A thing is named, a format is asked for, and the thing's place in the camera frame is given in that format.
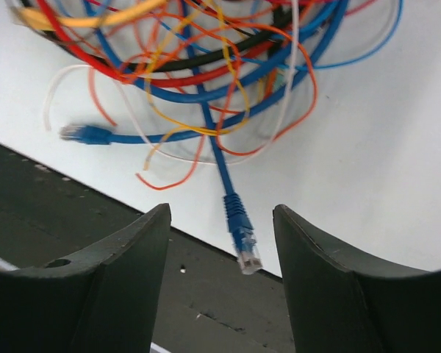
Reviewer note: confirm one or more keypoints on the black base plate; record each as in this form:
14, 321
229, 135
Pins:
205, 304

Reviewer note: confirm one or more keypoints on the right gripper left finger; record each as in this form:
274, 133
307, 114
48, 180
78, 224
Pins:
102, 298

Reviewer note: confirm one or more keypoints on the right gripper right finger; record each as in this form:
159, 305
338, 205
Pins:
342, 299

